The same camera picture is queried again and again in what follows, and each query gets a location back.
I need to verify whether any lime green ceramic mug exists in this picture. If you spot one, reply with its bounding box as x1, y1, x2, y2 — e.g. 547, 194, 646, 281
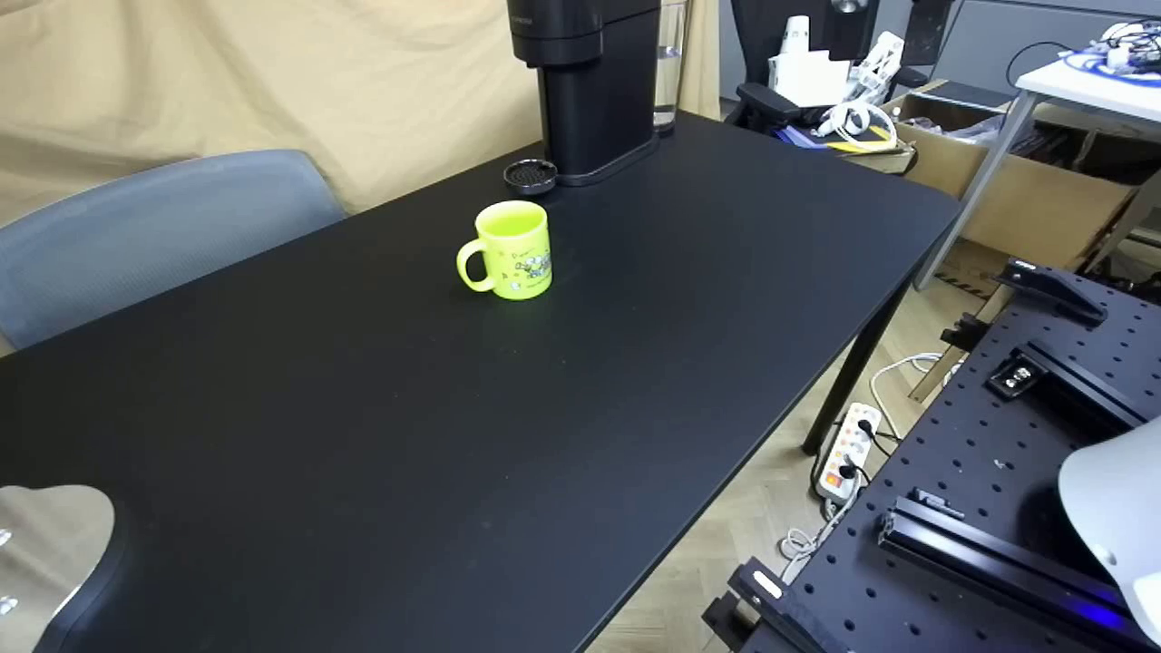
459, 198, 553, 300

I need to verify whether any white robot base shell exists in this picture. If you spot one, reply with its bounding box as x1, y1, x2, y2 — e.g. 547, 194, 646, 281
1060, 419, 1161, 628

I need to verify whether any black round drip tray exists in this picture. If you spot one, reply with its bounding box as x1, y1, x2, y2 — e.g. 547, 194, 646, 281
502, 157, 559, 198

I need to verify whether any black table leg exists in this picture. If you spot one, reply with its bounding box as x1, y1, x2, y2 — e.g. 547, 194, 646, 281
802, 281, 906, 456

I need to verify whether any white power strip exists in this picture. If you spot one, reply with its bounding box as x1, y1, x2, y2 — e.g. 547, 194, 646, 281
817, 404, 883, 504

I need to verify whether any beige fabric backdrop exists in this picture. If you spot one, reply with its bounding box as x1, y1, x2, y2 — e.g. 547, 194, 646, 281
0, 0, 726, 227

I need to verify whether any black perforated breadboard table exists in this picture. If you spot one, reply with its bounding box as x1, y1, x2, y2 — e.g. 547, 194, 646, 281
703, 273, 1161, 653

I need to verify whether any cardboard box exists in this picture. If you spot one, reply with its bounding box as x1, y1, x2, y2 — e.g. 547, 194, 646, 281
892, 94, 1132, 267

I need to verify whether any grey chair backrest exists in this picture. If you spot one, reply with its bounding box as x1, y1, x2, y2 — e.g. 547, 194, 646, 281
0, 148, 346, 348

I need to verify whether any white side table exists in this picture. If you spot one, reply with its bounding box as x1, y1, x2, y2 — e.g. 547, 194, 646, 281
914, 63, 1161, 285

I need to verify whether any white box with cables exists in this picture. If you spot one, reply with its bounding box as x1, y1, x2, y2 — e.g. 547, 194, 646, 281
771, 14, 905, 157

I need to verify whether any black aluminium rail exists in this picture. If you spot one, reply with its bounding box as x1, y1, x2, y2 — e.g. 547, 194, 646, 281
877, 492, 1154, 653

